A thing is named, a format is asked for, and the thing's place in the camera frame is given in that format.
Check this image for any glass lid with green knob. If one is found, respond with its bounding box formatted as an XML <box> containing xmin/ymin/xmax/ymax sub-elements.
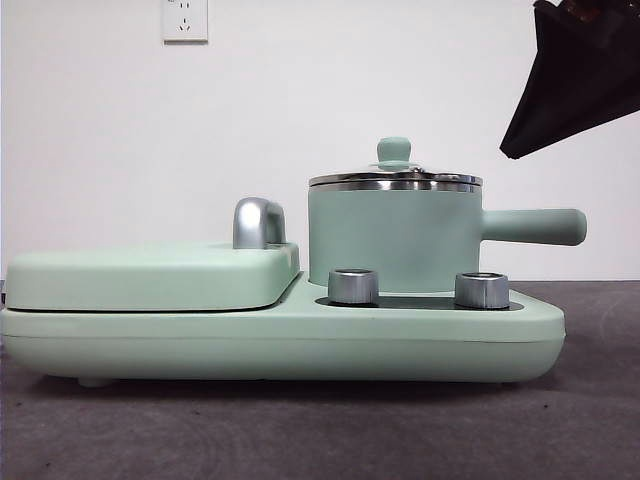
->
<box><xmin>307</xmin><ymin>137</ymin><xmax>485</xmax><ymax>188</ymax></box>

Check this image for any silver control knob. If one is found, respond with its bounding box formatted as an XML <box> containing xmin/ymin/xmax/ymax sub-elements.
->
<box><xmin>327</xmin><ymin>268</ymin><xmax>380</xmax><ymax>307</ymax></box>
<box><xmin>453</xmin><ymin>271</ymin><xmax>511</xmax><ymax>309</ymax></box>

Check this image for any green breakfast machine base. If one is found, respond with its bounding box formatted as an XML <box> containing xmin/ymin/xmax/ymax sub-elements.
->
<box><xmin>0</xmin><ymin>272</ymin><xmax>568</xmax><ymax>389</ymax></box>

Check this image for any green griddle cover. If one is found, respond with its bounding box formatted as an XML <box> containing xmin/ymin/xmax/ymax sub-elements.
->
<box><xmin>4</xmin><ymin>241</ymin><xmax>303</xmax><ymax>314</ymax></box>

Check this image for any green pot with handle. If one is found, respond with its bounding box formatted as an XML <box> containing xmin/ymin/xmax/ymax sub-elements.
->
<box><xmin>306</xmin><ymin>175</ymin><xmax>588</xmax><ymax>294</ymax></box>

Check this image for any white wall socket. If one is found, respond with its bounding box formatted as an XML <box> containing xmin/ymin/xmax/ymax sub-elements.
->
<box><xmin>161</xmin><ymin>0</ymin><xmax>210</xmax><ymax>45</ymax></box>

